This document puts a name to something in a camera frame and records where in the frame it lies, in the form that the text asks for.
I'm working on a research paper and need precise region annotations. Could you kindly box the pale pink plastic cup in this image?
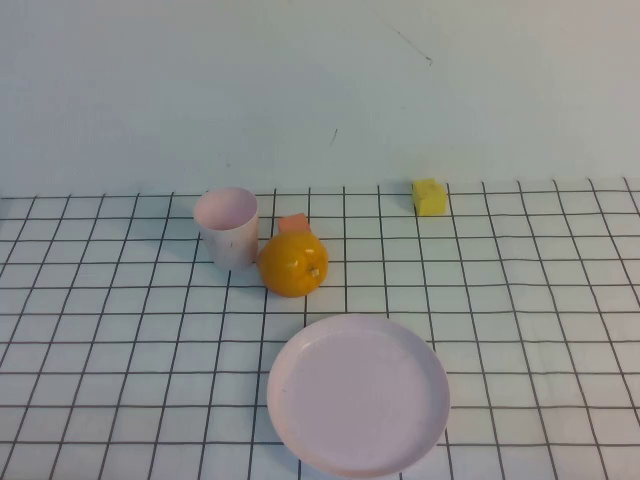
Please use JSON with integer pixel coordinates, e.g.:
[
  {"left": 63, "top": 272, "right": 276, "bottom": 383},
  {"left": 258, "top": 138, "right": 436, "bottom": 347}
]
[{"left": 193, "top": 186, "right": 260, "bottom": 272}]

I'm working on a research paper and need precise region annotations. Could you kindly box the pale pink round plate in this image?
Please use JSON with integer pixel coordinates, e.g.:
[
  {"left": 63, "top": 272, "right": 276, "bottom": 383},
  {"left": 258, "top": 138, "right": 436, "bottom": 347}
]
[{"left": 266, "top": 313, "right": 452, "bottom": 478}]

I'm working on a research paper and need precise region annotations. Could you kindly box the small salmon orange block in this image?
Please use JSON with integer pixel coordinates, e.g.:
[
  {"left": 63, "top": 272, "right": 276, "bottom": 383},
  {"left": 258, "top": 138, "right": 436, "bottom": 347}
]
[{"left": 277, "top": 212, "right": 312, "bottom": 236}]

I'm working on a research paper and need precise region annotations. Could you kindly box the orange fruit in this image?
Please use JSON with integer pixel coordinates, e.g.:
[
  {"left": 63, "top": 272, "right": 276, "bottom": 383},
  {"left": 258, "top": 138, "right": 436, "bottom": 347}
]
[{"left": 257, "top": 231, "right": 330, "bottom": 299}]

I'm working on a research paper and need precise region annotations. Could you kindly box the small yellow foam block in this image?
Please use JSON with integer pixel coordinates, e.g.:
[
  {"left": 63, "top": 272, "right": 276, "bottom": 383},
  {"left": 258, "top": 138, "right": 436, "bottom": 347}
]
[{"left": 412, "top": 177, "right": 448, "bottom": 217}]

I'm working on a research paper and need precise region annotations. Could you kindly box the white black-grid table cloth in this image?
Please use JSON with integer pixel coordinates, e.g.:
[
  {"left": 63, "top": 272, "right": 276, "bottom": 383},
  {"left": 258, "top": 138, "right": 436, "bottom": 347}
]
[{"left": 0, "top": 177, "right": 640, "bottom": 480}]

